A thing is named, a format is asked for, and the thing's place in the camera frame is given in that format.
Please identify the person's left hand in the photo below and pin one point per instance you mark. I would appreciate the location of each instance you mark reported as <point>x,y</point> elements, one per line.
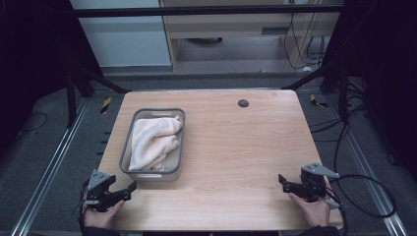
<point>101,216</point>

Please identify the black horizontal frame bar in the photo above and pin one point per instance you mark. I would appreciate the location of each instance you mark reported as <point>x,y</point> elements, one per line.
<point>196,11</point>

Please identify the aluminium floor rail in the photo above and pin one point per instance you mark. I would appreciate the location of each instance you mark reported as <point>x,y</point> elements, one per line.
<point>49,170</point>
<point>367,170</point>

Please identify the black curtain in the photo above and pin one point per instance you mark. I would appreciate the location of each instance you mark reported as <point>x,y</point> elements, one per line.
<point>32,49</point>
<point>387,65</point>

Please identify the dark round table grommet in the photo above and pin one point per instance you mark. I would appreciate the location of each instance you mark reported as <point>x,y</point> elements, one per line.
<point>243,103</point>

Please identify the cream towel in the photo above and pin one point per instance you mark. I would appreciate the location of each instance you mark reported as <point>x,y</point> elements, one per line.
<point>150,144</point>

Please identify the white cabinet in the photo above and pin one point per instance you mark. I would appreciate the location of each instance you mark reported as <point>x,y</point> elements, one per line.
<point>124,39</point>

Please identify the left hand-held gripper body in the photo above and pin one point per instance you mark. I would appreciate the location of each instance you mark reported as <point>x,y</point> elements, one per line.
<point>98,188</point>

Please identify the grey plastic basket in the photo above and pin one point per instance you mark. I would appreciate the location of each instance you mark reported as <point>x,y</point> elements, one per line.
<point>173,164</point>

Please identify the white plug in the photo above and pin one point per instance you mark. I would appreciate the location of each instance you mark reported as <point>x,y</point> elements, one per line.
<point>307,69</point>

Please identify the black metal stand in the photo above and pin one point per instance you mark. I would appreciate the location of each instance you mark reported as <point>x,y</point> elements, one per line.
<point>342,95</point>
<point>70,98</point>

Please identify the person's right hand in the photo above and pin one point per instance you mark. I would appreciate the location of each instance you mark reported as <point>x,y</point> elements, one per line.
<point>313,211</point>

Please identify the yellow black tape strip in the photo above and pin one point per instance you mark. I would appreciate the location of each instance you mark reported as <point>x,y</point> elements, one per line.
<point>105,105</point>
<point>316,101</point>

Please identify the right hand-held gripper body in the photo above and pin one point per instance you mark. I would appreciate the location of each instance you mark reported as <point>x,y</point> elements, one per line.
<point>313,183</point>

